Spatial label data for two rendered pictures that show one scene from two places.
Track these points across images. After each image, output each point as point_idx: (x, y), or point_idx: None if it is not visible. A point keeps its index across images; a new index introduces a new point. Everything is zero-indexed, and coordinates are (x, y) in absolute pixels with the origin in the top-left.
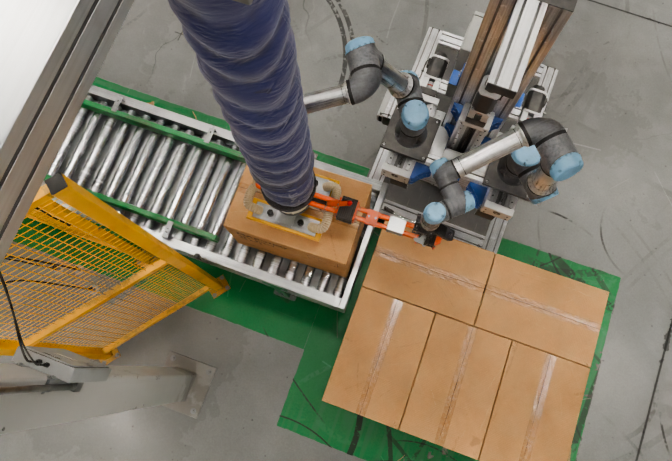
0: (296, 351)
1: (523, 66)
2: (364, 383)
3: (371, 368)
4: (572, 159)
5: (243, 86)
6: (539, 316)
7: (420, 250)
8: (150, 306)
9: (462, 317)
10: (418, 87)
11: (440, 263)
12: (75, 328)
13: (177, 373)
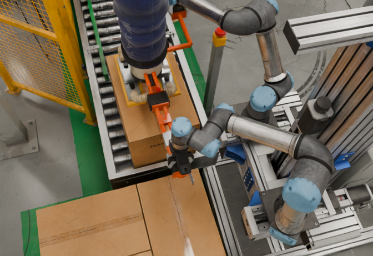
0: (78, 191)
1: (328, 36)
2: (65, 231)
3: (79, 229)
4: (309, 189)
5: None
6: None
7: (190, 207)
8: (56, 92)
9: None
10: (284, 88)
11: (191, 227)
12: (20, 64)
13: (12, 119)
